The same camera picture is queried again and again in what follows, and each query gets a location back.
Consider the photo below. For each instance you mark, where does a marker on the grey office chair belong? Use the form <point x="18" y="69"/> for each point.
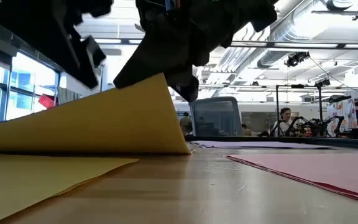
<point x="216" y="116"/>

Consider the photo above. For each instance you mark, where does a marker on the black ceiling camera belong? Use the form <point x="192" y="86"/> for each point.
<point x="295" y="59"/>

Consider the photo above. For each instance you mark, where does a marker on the pink paper sheet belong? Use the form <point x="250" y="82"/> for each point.
<point x="322" y="174"/>

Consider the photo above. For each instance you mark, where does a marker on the floral cloth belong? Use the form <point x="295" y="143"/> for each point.
<point x="342" y="115"/>

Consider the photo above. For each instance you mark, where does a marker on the ceiling light strip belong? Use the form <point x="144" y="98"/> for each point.
<point x="306" y="45"/>

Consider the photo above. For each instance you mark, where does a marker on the purple paper sheet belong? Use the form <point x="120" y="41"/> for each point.
<point x="259" y="144"/>

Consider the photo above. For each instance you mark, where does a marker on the person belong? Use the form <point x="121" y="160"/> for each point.
<point x="246" y="130"/>
<point x="185" y="123"/>
<point x="284" y="119"/>

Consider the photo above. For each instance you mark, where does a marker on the grey curtain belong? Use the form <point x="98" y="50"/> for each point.
<point x="70" y="95"/>

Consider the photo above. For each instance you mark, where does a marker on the background robot arms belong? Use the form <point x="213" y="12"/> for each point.
<point x="315" y="126"/>

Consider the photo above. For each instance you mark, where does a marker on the black aluminium table frame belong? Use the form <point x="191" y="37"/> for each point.
<point x="353" y="142"/>

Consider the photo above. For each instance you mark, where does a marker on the silver ventilation duct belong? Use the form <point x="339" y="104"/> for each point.
<point x="291" y="28"/>

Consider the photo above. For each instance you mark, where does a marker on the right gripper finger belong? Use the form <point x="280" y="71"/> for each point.
<point x="186" y="85"/>
<point x="154" y="59"/>

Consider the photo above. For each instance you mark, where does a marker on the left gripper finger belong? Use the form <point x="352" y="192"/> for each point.
<point x="95" y="51"/>
<point x="79" y="62"/>

